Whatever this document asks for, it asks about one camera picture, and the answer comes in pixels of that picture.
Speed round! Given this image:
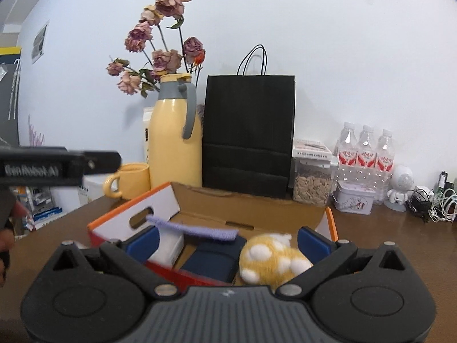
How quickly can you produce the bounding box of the tangled cables pile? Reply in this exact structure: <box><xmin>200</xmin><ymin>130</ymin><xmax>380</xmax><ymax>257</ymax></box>
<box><xmin>406</xmin><ymin>170</ymin><xmax>457</xmax><ymax>224</ymax></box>

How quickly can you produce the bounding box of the water bottle right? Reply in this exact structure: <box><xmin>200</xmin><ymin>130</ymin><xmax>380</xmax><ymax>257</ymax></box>
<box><xmin>374</xmin><ymin>129</ymin><xmax>395</xmax><ymax>204</ymax></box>

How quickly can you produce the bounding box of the water bottle left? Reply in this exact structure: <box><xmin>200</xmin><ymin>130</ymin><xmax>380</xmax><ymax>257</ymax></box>
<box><xmin>335</xmin><ymin>122</ymin><xmax>358</xmax><ymax>166</ymax></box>

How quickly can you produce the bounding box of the white milk carton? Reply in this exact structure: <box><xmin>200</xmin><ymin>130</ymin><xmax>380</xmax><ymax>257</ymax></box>
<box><xmin>143</xmin><ymin>107</ymin><xmax>154</xmax><ymax>163</ymax></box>

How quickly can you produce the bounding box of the clear nut container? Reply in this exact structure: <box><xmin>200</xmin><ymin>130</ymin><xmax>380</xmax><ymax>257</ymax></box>
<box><xmin>292</xmin><ymin>139</ymin><xmax>338</xmax><ymax>207</ymax></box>

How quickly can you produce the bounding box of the dark blue fabric item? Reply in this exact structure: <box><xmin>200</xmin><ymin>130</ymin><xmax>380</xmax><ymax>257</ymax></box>
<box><xmin>181</xmin><ymin>236</ymin><xmax>247</xmax><ymax>283</ymax></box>

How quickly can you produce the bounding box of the person's left hand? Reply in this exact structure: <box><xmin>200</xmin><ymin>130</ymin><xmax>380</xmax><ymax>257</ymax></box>
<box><xmin>0</xmin><ymin>189</ymin><xmax>29</xmax><ymax>286</ymax></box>

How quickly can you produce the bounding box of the water bottle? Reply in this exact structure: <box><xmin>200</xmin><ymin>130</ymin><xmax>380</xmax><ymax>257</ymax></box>
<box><xmin>335</xmin><ymin>122</ymin><xmax>358</xmax><ymax>166</ymax></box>
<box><xmin>356</xmin><ymin>125</ymin><xmax>376</xmax><ymax>184</ymax></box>
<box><xmin>374</xmin><ymin>129</ymin><xmax>395</xmax><ymax>204</ymax></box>

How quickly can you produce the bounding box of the water bottle middle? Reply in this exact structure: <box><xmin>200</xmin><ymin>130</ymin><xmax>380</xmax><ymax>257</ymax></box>
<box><xmin>356</xmin><ymin>125</ymin><xmax>376</xmax><ymax>184</ymax></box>

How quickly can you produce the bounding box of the white box in carton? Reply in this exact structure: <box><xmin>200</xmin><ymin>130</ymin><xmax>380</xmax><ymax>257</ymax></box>
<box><xmin>148</xmin><ymin>227</ymin><xmax>184</xmax><ymax>268</ymax></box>

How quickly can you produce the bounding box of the yellow thermos jug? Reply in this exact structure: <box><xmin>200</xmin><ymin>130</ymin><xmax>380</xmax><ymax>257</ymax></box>
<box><xmin>149</xmin><ymin>73</ymin><xmax>202</xmax><ymax>188</ymax></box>

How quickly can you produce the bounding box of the red orange cardboard box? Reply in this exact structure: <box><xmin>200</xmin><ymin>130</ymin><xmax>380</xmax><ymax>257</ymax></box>
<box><xmin>87</xmin><ymin>180</ymin><xmax>339</xmax><ymax>287</ymax></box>

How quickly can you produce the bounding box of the yellow mug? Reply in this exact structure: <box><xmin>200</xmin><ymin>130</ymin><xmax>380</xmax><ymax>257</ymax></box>
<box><xmin>102</xmin><ymin>163</ymin><xmax>151</xmax><ymax>200</ymax></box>

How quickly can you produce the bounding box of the yellow white plush toy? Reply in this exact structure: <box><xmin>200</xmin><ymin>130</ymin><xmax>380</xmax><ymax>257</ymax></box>
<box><xmin>238</xmin><ymin>233</ymin><xmax>313</xmax><ymax>290</ymax></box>

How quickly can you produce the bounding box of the black paper bag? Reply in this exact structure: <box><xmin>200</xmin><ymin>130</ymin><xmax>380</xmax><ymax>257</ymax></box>
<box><xmin>202</xmin><ymin>44</ymin><xmax>296</xmax><ymax>198</ymax></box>

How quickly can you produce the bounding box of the dried pink rose bouquet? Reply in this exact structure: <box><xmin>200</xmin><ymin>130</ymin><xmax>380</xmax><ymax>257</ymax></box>
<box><xmin>106</xmin><ymin>0</ymin><xmax>206</xmax><ymax>98</ymax></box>

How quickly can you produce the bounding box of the white printed tin box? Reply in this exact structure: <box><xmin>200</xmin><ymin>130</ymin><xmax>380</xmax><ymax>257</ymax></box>
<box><xmin>333</xmin><ymin>181</ymin><xmax>376</xmax><ymax>215</ymax></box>

